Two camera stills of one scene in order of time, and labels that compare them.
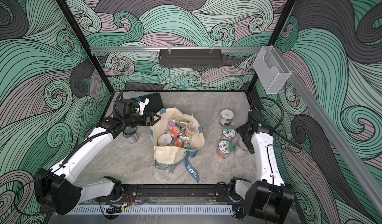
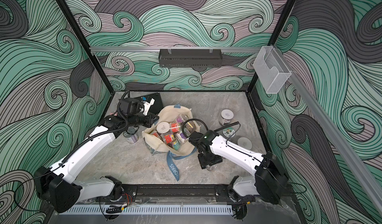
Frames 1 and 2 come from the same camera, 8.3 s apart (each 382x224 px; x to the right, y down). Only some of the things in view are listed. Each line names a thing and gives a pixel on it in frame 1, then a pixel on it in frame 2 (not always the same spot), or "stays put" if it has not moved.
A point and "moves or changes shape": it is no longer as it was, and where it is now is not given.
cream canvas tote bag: (167, 159) moves or changes shape
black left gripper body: (142, 120) stays put
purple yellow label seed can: (131, 134) stays put
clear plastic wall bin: (271, 69) stays put
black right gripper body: (246, 138) to (204, 159)
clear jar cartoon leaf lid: (228, 133) stays put
